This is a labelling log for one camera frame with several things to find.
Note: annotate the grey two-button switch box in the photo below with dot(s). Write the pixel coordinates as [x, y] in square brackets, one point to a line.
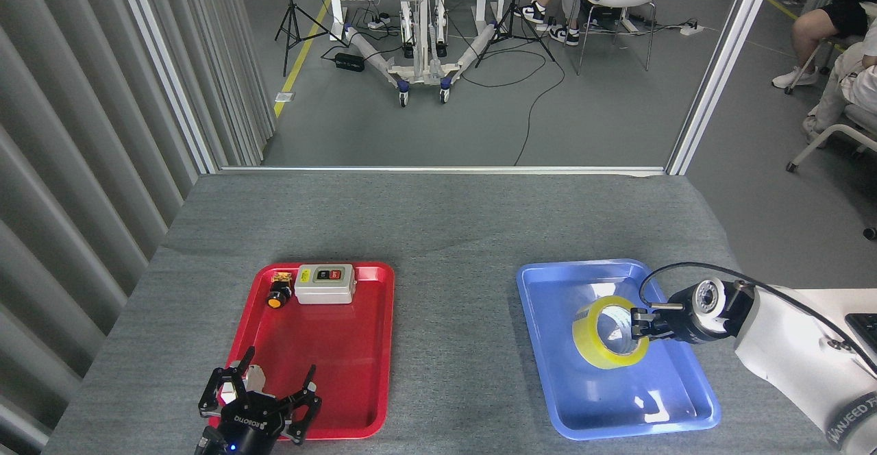
[325, 287]

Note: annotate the black keyboard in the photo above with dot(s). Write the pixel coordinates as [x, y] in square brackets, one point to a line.
[865, 328]

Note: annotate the yellow tape roll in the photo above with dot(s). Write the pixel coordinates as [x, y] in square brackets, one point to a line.
[586, 345]

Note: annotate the person in black shorts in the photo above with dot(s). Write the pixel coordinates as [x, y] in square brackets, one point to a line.
[815, 30]

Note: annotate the silver frame crossbar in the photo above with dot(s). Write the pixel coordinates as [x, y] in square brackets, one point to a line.
[445, 170]

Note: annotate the black tripod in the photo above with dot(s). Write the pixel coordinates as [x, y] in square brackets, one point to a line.
[512, 27]
[294, 16]

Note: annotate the grey felt table cover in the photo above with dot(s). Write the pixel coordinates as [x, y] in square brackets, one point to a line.
[445, 236]

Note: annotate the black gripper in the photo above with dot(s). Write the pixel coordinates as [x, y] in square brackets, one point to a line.
[243, 434]
[675, 325]

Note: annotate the orange push button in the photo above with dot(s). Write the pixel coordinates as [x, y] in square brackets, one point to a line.
[277, 299]

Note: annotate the black power adapter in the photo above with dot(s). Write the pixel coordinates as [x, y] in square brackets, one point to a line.
[349, 62]

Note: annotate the white power strip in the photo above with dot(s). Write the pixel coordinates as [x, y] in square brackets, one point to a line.
[378, 23]
[692, 29]

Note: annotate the silver frame post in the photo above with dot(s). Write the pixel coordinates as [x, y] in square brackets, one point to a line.
[164, 64]
[719, 71]

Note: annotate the blue plastic tray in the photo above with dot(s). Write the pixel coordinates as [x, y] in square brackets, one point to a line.
[548, 373]

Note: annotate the person in beige trousers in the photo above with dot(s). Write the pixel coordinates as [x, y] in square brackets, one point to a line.
[846, 85]

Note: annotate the white frame wheeled chair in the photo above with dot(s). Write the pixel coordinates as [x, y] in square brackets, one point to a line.
[832, 133]

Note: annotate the white wheeled stand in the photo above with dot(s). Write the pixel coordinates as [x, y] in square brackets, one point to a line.
[425, 64]

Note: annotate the red plastic tray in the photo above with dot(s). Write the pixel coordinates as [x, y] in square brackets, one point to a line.
[342, 359]

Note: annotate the white circuit breaker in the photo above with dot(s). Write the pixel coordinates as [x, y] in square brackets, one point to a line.
[255, 376]

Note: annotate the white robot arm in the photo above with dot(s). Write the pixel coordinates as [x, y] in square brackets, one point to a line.
[788, 345]

